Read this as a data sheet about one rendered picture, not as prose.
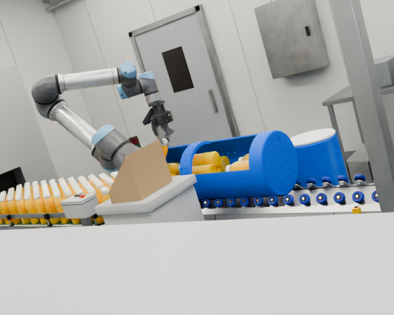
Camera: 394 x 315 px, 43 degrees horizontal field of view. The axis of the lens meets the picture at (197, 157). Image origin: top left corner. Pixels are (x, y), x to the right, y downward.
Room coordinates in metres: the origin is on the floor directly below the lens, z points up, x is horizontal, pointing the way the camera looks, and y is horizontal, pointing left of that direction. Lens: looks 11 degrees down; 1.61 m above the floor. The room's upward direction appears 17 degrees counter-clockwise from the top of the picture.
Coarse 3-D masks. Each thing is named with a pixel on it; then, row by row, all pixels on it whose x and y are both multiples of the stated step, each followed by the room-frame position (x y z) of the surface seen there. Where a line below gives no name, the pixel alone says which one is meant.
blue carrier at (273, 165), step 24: (192, 144) 2.36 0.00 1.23; (216, 144) 2.40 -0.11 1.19; (240, 144) 2.33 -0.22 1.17; (264, 144) 2.00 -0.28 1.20; (288, 144) 2.13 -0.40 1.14; (264, 168) 1.97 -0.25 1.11; (288, 168) 2.09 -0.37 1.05; (216, 192) 2.17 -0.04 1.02; (240, 192) 2.09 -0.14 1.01; (264, 192) 2.01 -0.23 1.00; (288, 192) 2.06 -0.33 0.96
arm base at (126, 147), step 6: (120, 144) 2.07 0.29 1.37; (126, 144) 2.08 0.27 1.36; (132, 144) 2.09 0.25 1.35; (114, 150) 2.06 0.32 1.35; (120, 150) 2.06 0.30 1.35; (126, 150) 2.05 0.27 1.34; (132, 150) 2.05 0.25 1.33; (114, 156) 2.06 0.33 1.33; (120, 156) 2.05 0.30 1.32; (114, 162) 2.07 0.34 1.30; (120, 162) 2.04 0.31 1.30
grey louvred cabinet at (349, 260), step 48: (0, 240) 0.71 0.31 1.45; (48, 240) 0.63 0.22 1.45; (96, 240) 0.56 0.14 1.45; (144, 240) 0.51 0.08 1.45; (192, 240) 0.47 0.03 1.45; (240, 240) 0.43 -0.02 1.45; (288, 240) 0.40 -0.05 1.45; (336, 240) 0.37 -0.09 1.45; (384, 240) 0.34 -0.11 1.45; (0, 288) 0.50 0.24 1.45; (48, 288) 0.46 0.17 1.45; (96, 288) 0.42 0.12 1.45; (144, 288) 0.39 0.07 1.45; (192, 288) 0.36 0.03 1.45; (240, 288) 0.34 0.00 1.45; (288, 288) 0.32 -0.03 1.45; (336, 288) 0.30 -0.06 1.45; (384, 288) 0.28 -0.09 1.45
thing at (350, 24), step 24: (336, 0) 1.41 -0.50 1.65; (336, 24) 1.42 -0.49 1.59; (360, 24) 1.40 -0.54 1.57; (360, 48) 1.39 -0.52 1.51; (360, 72) 1.40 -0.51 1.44; (360, 96) 1.41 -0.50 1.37; (360, 120) 1.42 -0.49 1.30; (384, 120) 1.41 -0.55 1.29; (384, 144) 1.38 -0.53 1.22; (384, 168) 1.39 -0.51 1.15; (384, 192) 1.41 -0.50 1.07
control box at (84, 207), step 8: (64, 200) 2.66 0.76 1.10; (72, 200) 2.60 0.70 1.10; (80, 200) 2.53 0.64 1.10; (88, 200) 2.55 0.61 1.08; (96, 200) 2.58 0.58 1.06; (64, 208) 2.64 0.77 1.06; (72, 208) 2.59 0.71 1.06; (80, 208) 2.54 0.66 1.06; (88, 208) 2.54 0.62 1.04; (72, 216) 2.61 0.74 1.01; (80, 216) 2.56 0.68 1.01; (88, 216) 2.52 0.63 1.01
